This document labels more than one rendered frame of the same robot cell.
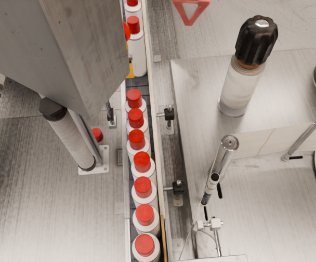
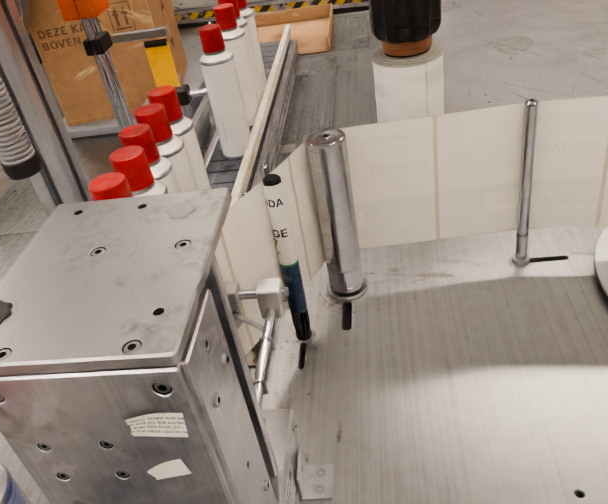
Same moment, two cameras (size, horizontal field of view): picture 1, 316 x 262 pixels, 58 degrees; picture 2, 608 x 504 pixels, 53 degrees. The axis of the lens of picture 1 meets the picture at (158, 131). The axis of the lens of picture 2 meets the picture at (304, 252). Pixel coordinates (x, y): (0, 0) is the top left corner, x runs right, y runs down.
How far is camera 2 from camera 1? 45 cm
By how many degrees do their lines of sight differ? 27
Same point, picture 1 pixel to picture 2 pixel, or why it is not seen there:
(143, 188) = (104, 186)
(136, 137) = (132, 131)
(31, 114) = (27, 229)
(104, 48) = not seen: outside the picture
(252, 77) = (412, 70)
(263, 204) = (452, 339)
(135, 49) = (218, 87)
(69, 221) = not seen: hidden behind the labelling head
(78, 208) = not seen: hidden behind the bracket
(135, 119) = (144, 113)
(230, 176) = (380, 292)
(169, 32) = (322, 116)
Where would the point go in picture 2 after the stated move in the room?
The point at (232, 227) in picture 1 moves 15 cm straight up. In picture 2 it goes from (359, 383) to (340, 254)
